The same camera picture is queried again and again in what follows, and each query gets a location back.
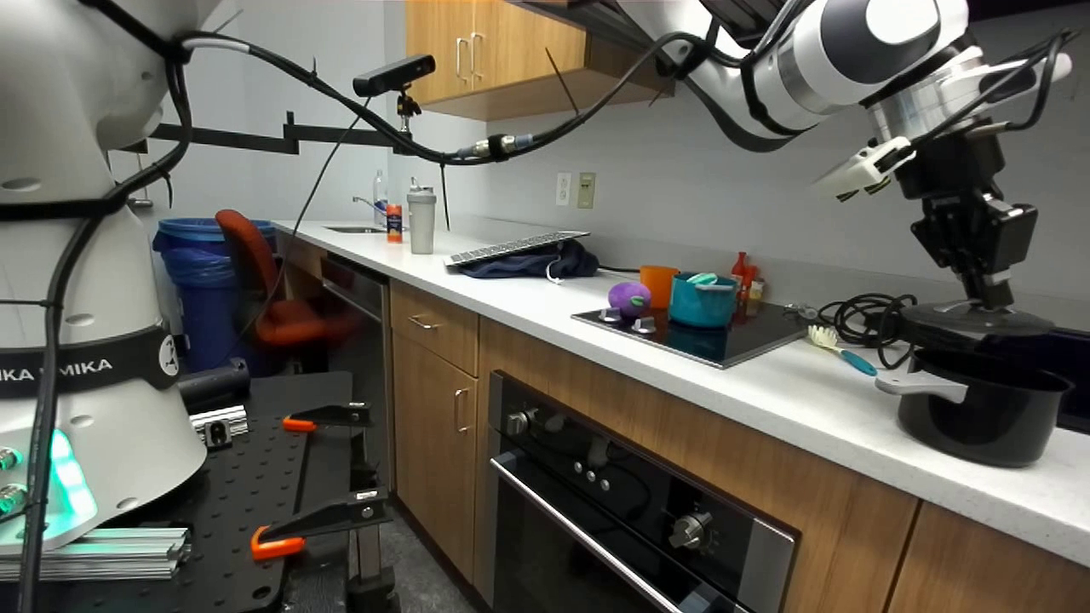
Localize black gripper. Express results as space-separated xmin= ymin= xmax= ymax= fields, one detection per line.
xmin=896 ymin=130 xmax=1039 ymax=307

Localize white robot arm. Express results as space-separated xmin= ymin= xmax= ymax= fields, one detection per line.
xmin=514 ymin=0 xmax=1070 ymax=309

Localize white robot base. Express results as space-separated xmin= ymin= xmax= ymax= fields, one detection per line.
xmin=0 ymin=0 xmax=220 ymax=559

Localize striped cloth in pot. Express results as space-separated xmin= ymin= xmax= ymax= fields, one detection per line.
xmin=684 ymin=271 xmax=727 ymax=290

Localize teal pot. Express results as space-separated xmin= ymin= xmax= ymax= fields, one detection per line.
xmin=669 ymin=271 xmax=737 ymax=328

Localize orange plastic cup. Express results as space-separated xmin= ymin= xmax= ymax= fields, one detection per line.
xmin=640 ymin=265 xmax=676 ymax=312

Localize red sauce bottle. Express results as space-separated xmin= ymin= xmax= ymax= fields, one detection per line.
xmin=734 ymin=252 xmax=765 ymax=320

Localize black induction cooktop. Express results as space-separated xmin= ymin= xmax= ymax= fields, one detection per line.
xmin=578 ymin=307 xmax=803 ymax=368

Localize wooden lower cabinets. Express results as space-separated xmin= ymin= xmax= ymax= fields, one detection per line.
xmin=393 ymin=282 xmax=1090 ymax=613

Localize purple plush toy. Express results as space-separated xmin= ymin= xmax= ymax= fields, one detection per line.
xmin=610 ymin=282 xmax=652 ymax=316

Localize grey laptop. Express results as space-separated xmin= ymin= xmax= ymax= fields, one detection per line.
xmin=443 ymin=232 xmax=589 ymax=270

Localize dark blue cloth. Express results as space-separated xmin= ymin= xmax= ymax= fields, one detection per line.
xmin=463 ymin=239 xmax=599 ymax=280

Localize black built-in oven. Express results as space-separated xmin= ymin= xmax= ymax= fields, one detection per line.
xmin=488 ymin=371 xmax=798 ymax=613

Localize wooden upper cabinet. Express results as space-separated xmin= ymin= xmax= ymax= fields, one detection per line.
xmin=405 ymin=0 xmax=640 ymax=119

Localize grey metal tumbler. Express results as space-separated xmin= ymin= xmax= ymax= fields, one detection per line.
xmin=405 ymin=188 xmax=435 ymax=255

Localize small orange bottle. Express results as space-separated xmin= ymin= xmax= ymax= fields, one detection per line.
xmin=387 ymin=202 xmax=405 ymax=242

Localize red office chair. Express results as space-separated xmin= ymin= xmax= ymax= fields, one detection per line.
xmin=214 ymin=209 xmax=358 ymax=353

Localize black perforated work table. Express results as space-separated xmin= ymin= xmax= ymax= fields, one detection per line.
xmin=0 ymin=373 xmax=399 ymax=613

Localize blue trash bin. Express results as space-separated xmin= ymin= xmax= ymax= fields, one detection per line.
xmin=155 ymin=217 xmax=263 ymax=371

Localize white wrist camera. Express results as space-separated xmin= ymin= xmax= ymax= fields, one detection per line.
xmin=817 ymin=136 xmax=916 ymax=202

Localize black cable bundle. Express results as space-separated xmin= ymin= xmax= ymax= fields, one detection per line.
xmin=815 ymin=290 xmax=920 ymax=373

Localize black pot with grey handle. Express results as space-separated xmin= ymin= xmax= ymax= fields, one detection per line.
xmin=871 ymin=303 xmax=1073 ymax=465

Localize teal handled spatula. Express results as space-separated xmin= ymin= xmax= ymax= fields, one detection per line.
xmin=807 ymin=322 xmax=876 ymax=378

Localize wall power outlet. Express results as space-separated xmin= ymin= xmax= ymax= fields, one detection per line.
xmin=557 ymin=171 xmax=595 ymax=209

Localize black camera on boom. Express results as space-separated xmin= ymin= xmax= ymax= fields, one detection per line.
xmin=350 ymin=55 xmax=435 ymax=119

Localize orange handled clamp rear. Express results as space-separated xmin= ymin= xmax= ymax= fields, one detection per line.
xmin=281 ymin=404 xmax=373 ymax=437

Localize orange handled clamp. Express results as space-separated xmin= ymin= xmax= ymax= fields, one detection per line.
xmin=281 ymin=404 xmax=373 ymax=437
xmin=250 ymin=491 xmax=390 ymax=561

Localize orange handled clamp front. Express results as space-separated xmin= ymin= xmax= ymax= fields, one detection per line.
xmin=250 ymin=491 xmax=390 ymax=561

